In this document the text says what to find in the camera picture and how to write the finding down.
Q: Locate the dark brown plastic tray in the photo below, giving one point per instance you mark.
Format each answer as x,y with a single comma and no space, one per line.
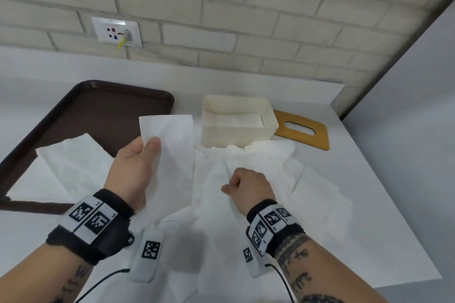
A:
103,111

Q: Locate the person's right hand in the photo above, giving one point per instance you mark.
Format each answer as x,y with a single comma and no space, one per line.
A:
250,187

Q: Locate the crumpled white paper tissue sheet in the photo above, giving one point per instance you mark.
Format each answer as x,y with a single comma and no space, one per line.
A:
266,152

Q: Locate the white plug with yellow tie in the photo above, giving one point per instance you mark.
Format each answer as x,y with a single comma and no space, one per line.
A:
127,38

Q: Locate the black left wristband with markers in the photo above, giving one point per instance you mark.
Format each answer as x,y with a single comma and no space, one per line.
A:
96,223

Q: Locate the person's right thumb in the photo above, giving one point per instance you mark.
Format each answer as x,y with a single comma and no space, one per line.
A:
226,189

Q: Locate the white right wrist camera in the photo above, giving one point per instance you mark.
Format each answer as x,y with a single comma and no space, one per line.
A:
254,260

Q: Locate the person's left thumb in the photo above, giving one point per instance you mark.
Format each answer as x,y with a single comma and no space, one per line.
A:
153,153

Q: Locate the white wall socket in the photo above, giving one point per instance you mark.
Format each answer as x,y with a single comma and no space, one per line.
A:
106,31

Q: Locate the person's right forearm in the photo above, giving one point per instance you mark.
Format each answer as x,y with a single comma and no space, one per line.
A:
320,274

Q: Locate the black wristband with markers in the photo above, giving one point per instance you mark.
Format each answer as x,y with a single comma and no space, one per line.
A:
272,224
96,223

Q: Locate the person's left hand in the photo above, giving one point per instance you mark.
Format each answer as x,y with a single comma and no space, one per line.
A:
128,171

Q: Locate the person's left forearm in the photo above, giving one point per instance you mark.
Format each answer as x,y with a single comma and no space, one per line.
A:
39,278

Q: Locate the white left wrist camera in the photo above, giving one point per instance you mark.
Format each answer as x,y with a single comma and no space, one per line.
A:
149,253

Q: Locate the large white paper tissue sheet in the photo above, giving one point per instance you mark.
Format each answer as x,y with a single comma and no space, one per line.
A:
213,228

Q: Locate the folded white tissues stack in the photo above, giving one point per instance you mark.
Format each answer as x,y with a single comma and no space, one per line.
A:
236,120

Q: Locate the white tissue box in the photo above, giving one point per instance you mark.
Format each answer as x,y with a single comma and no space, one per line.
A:
227,136

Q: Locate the black right wristband with markers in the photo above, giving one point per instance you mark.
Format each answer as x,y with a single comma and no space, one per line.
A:
272,224

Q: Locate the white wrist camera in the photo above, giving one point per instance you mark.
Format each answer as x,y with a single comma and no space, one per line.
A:
149,253
254,260

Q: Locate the wooden tissue box lid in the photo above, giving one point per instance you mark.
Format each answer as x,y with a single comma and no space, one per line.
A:
312,139

